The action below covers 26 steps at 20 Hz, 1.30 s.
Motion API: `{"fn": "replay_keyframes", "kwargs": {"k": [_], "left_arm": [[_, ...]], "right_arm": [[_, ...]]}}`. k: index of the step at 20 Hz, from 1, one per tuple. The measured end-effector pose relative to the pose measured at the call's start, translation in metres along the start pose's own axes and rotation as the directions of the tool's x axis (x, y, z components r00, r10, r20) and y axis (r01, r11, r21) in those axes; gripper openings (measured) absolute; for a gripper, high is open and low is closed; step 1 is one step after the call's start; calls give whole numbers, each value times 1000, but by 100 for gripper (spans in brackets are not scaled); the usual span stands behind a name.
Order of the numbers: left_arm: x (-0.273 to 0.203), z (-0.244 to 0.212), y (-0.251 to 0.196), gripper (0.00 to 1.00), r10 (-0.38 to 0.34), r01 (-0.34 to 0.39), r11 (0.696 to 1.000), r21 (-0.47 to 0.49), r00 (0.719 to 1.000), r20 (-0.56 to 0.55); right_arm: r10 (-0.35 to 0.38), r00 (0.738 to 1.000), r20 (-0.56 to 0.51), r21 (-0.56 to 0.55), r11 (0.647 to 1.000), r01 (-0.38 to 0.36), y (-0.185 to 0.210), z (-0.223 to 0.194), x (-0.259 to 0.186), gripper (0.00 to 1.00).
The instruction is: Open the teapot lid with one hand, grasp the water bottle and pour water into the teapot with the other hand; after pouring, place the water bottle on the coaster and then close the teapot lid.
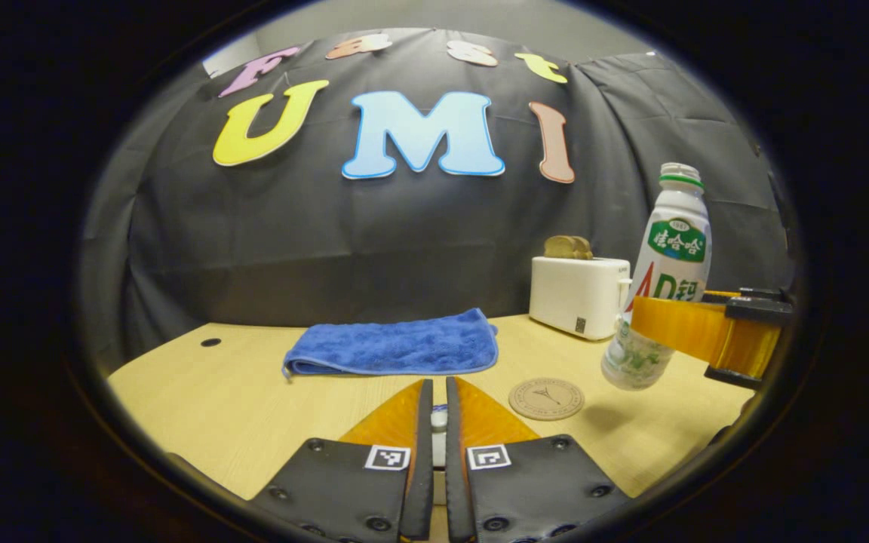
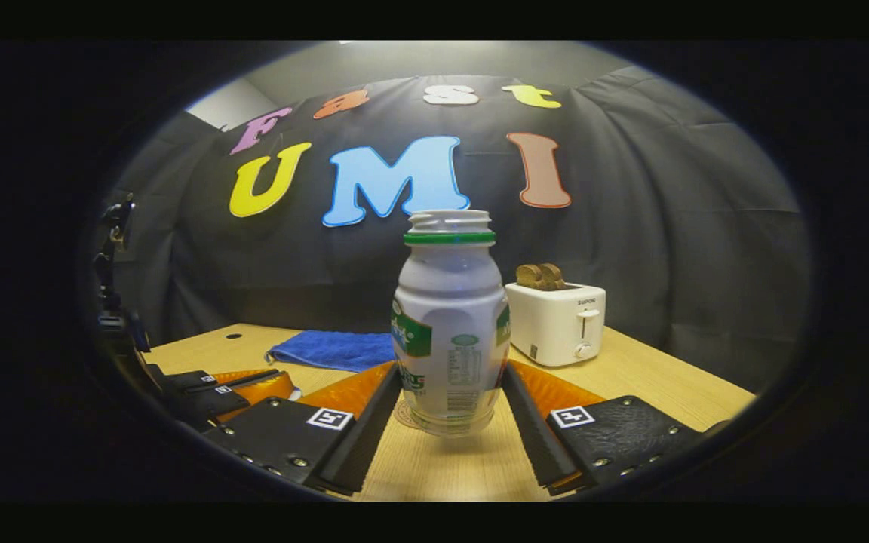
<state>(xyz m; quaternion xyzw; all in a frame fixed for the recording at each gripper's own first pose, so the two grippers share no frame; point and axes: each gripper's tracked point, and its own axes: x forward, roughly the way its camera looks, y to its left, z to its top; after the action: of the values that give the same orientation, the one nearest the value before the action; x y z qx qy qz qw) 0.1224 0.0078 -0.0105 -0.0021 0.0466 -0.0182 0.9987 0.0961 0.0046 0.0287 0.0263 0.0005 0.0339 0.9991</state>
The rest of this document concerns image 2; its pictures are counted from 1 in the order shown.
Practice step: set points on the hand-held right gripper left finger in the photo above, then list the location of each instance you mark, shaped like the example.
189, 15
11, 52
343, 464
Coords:
366, 430

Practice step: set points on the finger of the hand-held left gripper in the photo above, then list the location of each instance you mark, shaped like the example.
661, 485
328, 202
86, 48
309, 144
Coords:
193, 379
208, 400

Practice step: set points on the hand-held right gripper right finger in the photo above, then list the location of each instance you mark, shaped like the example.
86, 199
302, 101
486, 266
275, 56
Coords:
529, 430

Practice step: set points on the round wooden coaster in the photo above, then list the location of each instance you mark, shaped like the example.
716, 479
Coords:
404, 415

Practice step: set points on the white plastic water bottle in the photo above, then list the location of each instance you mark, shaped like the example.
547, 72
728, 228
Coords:
449, 302

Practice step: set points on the blue towel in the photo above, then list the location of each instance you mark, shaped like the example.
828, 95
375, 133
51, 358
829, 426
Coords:
336, 349

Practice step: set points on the white toaster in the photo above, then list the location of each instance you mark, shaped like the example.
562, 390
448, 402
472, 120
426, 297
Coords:
555, 324

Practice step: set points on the brown bread slice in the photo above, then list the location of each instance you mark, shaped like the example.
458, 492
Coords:
555, 276
529, 276

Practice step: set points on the black backdrop cloth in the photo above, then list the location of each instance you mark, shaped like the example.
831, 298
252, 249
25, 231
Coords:
668, 226

